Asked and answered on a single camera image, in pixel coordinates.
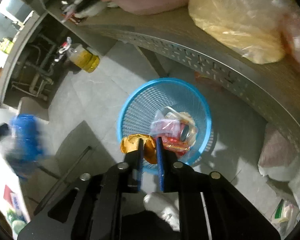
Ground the red snack wrapper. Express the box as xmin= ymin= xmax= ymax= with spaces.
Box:
xmin=161 ymin=134 xmax=190 ymax=159

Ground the orange peel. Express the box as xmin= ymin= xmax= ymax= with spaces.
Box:
xmin=120 ymin=134 xmax=157 ymax=164

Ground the blue toothpaste box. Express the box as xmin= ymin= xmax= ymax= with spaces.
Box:
xmin=4 ymin=185 xmax=30 ymax=223

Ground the white sneaker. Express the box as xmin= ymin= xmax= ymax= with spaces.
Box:
xmin=143 ymin=192 xmax=180 ymax=231

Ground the white sack on floor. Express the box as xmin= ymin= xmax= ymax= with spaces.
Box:
xmin=258 ymin=123 xmax=300 ymax=209

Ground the blue plastic waste basket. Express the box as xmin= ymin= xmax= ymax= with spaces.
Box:
xmin=116 ymin=78 xmax=212 ymax=166

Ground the yellow cooking oil bottle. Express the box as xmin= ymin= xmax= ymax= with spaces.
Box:
xmin=66 ymin=43 xmax=100 ymax=73

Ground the yellow plastic bag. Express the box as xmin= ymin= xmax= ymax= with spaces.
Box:
xmin=188 ymin=0 xmax=286 ymax=64

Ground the red clear plastic bag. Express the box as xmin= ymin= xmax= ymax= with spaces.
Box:
xmin=271 ymin=0 xmax=300 ymax=73

